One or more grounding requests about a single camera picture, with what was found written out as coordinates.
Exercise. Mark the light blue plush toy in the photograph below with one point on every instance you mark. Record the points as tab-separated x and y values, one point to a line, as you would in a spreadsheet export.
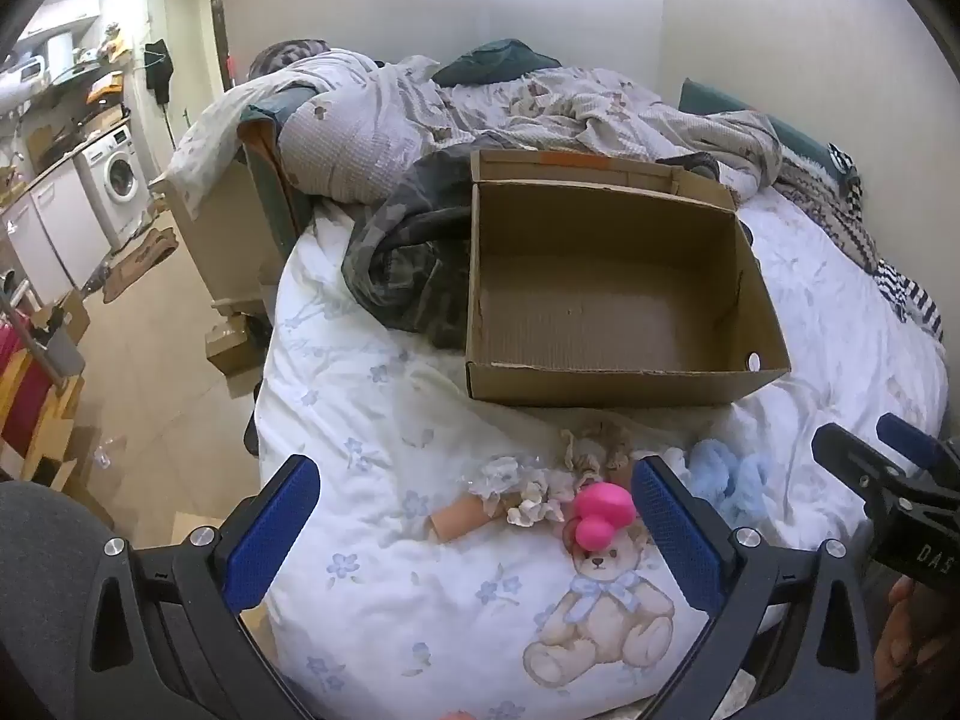
720	469

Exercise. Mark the person's right hand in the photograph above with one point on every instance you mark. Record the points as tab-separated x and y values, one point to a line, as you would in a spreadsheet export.
907	637

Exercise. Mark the beige bed frame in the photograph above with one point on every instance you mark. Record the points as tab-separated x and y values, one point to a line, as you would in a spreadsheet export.
217	240

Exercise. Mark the black white striped cloth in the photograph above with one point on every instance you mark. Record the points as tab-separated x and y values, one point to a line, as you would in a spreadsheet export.
847	225

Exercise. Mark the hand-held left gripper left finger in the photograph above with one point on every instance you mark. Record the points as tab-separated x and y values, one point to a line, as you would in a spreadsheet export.
270	532

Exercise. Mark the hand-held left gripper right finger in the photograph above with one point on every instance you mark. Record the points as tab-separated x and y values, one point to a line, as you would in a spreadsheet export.
675	532

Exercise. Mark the white washing machine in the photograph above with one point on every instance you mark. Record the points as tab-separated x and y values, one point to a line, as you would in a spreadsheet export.
116	172

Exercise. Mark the white kitchen cabinet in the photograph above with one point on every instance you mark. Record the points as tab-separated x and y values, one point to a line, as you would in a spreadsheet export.
52	232

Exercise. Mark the brown floor mat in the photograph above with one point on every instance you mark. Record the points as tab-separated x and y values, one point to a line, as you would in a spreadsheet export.
142	262

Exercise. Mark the black hanging garment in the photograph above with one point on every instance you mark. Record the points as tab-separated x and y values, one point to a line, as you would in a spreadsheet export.
159	67

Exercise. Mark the white artificial flower bouquet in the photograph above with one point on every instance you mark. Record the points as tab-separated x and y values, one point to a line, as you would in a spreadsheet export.
525	499

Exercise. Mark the dark camouflage blanket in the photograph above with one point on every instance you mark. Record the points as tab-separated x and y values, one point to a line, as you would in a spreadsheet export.
405	270

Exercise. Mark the wooden rack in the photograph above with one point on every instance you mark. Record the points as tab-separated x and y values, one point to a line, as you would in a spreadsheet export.
60	420

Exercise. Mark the dark green cloth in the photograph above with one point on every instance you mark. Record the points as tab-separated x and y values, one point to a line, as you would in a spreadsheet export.
495	60

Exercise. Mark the pink rubber toy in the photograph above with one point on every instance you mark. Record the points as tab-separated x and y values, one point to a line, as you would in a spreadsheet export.
600	514

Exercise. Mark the teal pillow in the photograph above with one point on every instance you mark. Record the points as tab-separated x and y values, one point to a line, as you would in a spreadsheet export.
750	120

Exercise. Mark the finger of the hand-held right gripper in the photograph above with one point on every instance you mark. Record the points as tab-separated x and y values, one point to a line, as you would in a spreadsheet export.
855	465
915	446

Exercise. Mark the red cloth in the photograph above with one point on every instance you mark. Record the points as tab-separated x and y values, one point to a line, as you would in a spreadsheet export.
19	390

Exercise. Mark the grey cup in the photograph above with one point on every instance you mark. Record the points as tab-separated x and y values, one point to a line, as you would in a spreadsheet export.
66	351

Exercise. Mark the white kitchen appliance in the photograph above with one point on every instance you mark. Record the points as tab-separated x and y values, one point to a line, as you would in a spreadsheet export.
31	71

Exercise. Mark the flat cardboard box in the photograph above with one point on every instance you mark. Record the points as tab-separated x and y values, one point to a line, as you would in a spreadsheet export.
232	345

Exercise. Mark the cardboard box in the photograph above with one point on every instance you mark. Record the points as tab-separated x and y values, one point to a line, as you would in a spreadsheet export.
232	345
600	292

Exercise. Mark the white patterned duvet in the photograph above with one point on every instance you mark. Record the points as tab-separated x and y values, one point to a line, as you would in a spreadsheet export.
375	120

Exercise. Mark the grey patterned pillow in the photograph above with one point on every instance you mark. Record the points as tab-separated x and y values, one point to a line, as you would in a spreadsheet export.
289	56

